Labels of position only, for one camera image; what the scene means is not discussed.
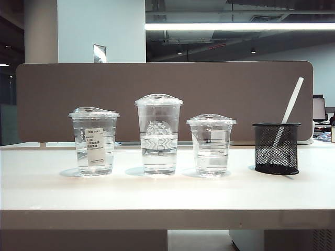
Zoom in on framed wall sign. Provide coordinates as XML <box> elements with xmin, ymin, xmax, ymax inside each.
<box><xmin>93</xmin><ymin>43</ymin><xmax>107</xmax><ymax>63</ymax></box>

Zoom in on clear lidded cup with label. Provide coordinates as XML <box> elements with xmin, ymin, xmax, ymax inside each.
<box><xmin>68</xmin><ymin>106</ymin><xmax>121</xmax><ymax>176</ymax></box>

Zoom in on background computer monitor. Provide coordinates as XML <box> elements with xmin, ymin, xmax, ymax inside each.
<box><xmin>312</xmin><ymin>95</ymin><xmax>327</xmax><ymax>121</ymax></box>

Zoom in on brown desk divider panel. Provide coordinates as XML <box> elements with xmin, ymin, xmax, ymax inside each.
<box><xmin>15</xmin><ymin>60</ymin><xmax>314</xmax><ymax>143</ymax></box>

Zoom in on grey under-desk cabinet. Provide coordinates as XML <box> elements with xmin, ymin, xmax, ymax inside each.
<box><xmin>229</xmin><ymin>229</ymin><xmax>335</xmax><ymax>251</ymax></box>

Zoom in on small clear lidded cup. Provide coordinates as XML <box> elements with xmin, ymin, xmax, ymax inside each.
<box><xmin>186</xmin><ymin>113</ymin><xmax>238</xmax><ymax>178</ymax></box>

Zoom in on tall clear logo cup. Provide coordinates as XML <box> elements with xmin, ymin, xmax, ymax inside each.
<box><xmin>135</xmin><ymin>93</ymin><xmax>184</xmax><ymax>176</ymax></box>

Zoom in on long ceiling light strip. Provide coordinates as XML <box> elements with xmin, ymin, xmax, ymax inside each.
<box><xmin>144</xmin><ymin>22</ymin><xmax>335</xmax><ymax>31</ymax></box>

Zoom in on black mesh pen holder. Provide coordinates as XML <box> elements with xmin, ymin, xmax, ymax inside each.
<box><xmin>252</xmin><ymin>122</ymin><xmax>302</xmax><ymax>175</ymax></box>

